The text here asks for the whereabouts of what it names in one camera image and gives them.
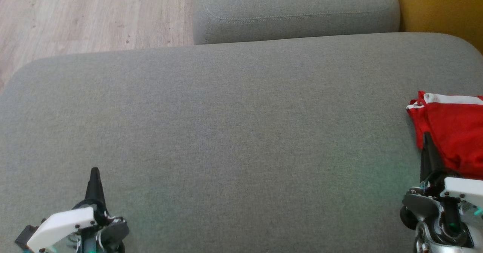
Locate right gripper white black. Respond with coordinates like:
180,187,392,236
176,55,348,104
401,132,483,246

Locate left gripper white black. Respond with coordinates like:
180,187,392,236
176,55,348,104
26,167,130,253

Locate red Bulls basketball shorts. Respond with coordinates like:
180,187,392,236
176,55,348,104
409,93,483,180

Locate large grey sofa seat cushion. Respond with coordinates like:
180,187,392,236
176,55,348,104
0,32,483,253

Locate small grey sofa cushion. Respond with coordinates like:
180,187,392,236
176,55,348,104
192,0,401,45

